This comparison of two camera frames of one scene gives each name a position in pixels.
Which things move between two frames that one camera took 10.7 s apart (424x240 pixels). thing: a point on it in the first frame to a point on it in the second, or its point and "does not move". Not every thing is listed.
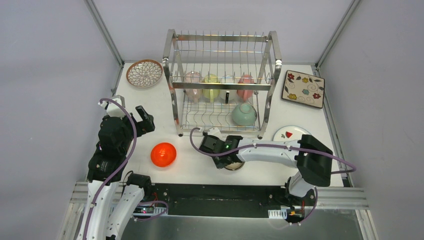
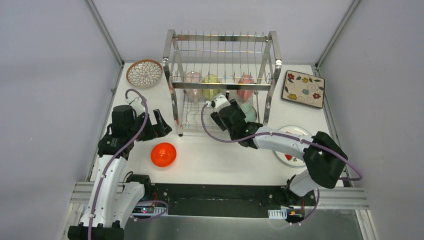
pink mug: [246, 78] does not move
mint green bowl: [244, 114] does not move
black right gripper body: [218, 163] to [217, 118]
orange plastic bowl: [163, 154] does not move
